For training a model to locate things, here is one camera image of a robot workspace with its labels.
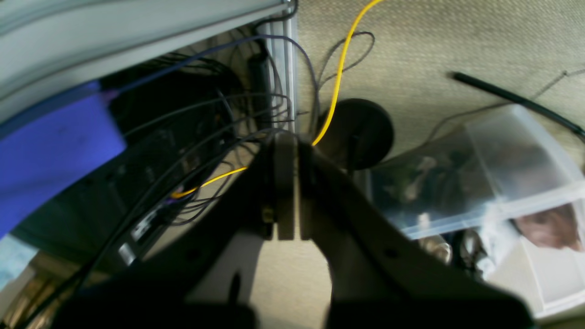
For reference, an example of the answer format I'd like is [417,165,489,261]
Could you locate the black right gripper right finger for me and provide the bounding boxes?
[298,140,535,329]

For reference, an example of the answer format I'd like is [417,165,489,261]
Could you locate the clear plastic storage bin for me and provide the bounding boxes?
[357,106,584,318]

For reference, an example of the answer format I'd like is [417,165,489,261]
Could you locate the black round stand base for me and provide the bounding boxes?
[316,98,395,171]

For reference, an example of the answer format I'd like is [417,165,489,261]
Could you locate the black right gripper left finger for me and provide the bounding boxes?
[51,133,295,329]

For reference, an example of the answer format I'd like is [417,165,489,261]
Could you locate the black computer tower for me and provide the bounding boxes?
[12,69,242,264]

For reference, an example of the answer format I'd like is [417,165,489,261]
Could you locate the clothes in bin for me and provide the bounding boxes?
[388,158,584,275]

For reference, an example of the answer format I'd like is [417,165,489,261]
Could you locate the aluminium table leg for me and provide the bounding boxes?
[257,16,299,133]

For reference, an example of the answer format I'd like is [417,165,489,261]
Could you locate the yellow cable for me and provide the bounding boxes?
[171,0,384,199]

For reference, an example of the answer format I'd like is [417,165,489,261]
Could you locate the blue plastic panel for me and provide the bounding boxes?
[0,81,126,236]

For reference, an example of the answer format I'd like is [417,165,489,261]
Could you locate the black tripod leg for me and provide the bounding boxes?
[452,72,585,141]

